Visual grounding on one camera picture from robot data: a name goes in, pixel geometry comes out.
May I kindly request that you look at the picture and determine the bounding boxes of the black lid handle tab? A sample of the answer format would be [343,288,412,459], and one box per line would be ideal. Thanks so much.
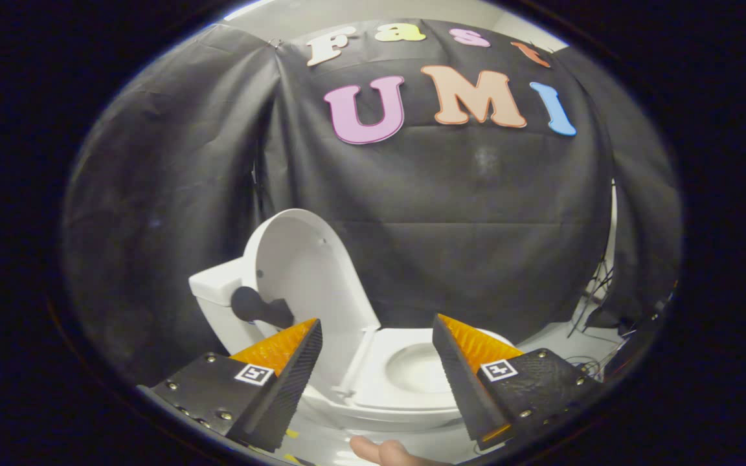
[231,286,296,329]

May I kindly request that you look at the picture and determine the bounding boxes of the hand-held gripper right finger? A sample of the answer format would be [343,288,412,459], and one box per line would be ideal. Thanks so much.
[432,314,605,450]

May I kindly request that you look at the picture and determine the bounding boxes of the tangle of floor cables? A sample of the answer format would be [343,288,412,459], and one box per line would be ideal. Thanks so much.
[564,353,607,383]

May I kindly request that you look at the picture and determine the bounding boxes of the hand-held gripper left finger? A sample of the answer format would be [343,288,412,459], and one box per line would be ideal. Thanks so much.
[137,318,323,454]

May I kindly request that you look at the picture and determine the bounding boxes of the black tripod light stand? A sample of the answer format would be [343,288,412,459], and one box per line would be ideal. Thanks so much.
[567,259,616,337]

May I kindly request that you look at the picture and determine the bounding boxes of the white toilet seat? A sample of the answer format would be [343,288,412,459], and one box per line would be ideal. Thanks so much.
[334,327,516,415]

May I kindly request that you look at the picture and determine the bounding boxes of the black backdrop cloth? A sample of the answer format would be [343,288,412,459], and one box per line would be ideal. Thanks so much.
[62,18,683,386]

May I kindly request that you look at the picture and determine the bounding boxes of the white toilet lid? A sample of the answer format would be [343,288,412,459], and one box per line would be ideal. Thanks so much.
[243,208,380,397]

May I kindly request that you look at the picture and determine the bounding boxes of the white ceramic toilet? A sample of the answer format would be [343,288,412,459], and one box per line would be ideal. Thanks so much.
[189,258,516,433]

